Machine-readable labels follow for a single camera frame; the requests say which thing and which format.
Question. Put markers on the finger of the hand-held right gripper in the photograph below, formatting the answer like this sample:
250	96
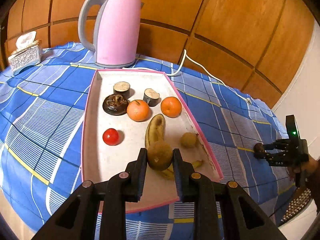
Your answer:
278	146
277	161

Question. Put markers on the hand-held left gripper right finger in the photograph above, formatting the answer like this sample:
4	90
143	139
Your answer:
178	180

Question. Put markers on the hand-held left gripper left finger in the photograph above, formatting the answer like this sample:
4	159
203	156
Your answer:
142	177

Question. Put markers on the pink cardboard tray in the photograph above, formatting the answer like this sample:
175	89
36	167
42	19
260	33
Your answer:
120	160

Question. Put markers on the brown kiwi fruit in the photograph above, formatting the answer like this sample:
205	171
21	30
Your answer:
159	155

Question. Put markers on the tan longan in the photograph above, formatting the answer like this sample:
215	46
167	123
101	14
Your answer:
188	139

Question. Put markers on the spotted ripe banana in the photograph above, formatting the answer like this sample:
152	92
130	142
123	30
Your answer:
155	130

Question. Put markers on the red cherry tomato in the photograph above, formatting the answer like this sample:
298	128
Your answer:
110	136

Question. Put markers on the orange tangerine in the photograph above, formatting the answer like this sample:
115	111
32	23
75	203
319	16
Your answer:
171	107
138	111

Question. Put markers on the sugarcane piece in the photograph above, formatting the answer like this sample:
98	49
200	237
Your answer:
151	96
121	87

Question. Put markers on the person's right hand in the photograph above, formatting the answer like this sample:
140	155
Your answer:
311	167

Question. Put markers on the pink electric kettle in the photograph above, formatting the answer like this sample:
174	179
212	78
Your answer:
117	30

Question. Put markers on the wooden panelled wardrobe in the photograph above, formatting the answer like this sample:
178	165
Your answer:
200	10

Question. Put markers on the white ornate tissue box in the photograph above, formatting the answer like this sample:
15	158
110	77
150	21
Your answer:
25	58

